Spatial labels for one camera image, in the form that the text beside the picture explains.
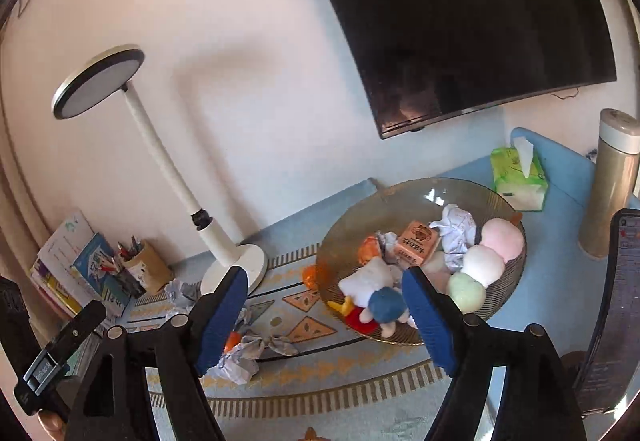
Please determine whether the green tissue pack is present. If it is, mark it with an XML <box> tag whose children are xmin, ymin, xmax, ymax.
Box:
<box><xmin>490</xmin><ymin>136</ymin><xmax>549</xmax><ymax>212</ymax></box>

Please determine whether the blue book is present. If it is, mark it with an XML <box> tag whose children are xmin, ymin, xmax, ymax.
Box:
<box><xmin>72</xmin><ymin>232</ymin><xmax>132</xmax><ymax>317</ymax></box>

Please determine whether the cardboard pen holder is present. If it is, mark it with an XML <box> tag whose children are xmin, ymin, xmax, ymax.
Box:
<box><xmin>122</xmin><ymin>241</ymin><xmax>174</xmax><ymax>294</ymax></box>

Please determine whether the beige thermos bottle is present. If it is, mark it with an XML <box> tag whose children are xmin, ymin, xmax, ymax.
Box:
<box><xmin>578</xmin><ymin>108</ymin><xmax>640</xmax><ymax>258</ymax></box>

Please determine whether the black mesh pen holder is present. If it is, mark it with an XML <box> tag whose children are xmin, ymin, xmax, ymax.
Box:
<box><xmin>111</xmin><ymin>268</ymin><xmax>147</xmax><ymax>299</ymax></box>

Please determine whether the blue and white plush toy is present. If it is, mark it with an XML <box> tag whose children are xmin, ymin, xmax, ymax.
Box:
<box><xmin>339</xmin><ymin>257</ymin><xmax>420</xmax><ymax>339</ymax></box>

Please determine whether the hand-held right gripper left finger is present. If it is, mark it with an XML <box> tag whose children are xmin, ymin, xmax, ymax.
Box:
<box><xmin>65</xmin><ymin>265</ymin><xmax>250</xmax><ymax>441</ymax></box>

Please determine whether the white workbook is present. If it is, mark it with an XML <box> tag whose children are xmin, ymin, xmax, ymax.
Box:
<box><xmin>37</xmin><ymin>208</ymin><xmax>96</xmax><ymax>272</ymax></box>

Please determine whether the black flat screen television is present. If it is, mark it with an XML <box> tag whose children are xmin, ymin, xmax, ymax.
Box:
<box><xmin>287</xmin><ymin>0</ymin><xmax>618</xmax><ymax>140</ymax></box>

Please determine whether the stack of books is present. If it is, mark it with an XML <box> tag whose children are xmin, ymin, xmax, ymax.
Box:
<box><xmin>29</xmin><ymin>258</ymin><xmax>83</xmax><ymax>320</ymax></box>

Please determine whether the black laptop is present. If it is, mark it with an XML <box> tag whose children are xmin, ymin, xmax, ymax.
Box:
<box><xmin>572</xmin><ymin>208</ymin><xmax>640</xmax><ymax>417</ymax></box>

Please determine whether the patterned woven table mat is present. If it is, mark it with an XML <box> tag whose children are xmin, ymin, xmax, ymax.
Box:
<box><xmin>75</xmin><ymin>246</ymin><xmax>501</xmax><ymax>441</ymax></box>

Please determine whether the light blue desk pad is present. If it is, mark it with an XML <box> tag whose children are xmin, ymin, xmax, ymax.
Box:
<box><xmin>172</xmin><ymin>126</ymin><xmax>616</xmax><ymax>441</ymax></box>

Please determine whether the white desk lamp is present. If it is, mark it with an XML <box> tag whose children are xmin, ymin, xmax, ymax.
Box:
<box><xmin>51</xmin><ymin>44</ymin><xmax>269</xmax><ymax>297</ymax></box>

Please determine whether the bunch of pens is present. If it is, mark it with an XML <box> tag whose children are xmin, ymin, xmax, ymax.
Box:
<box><xmin>117</xmin><ymin>235</ymin><xmax>145</xmax><ymax>263</ymax></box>

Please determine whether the blue checkered cloth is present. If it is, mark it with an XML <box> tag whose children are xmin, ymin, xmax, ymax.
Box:
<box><xmin>267</xmin><ymin>333</ymin><xmax>299</xmax><ymax>357</ymax></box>

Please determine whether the amber ribbed glass bowl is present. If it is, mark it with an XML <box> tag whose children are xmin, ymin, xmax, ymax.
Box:
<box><xmin>316</xmin><ymin>177</ymin><xmax>527</xmax><ymax>347</ymax></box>

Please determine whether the three-ball dango plush toy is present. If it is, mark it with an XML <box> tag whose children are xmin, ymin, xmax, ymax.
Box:
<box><xmin>445</xmin><ymin>218</ymin><xmax>526</xmax><ymax>314</ymax></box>

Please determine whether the person's left hand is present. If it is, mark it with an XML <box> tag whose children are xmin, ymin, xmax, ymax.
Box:
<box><xmin>39</xmin><ymin>410</ymin><xmax>68</xmax><ymax>441</ymax></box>

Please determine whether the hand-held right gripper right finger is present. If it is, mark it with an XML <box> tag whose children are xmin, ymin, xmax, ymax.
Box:
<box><xmin>401</xmin><ymin>266</ymin><xmax>588</xmax><ymax>441</ymax></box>

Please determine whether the pink carton box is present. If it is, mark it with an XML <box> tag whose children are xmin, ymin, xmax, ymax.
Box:
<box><xmin>392</xmin><ymin>220</ymin><xmax>441</xmax><ymax>267</ymax></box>

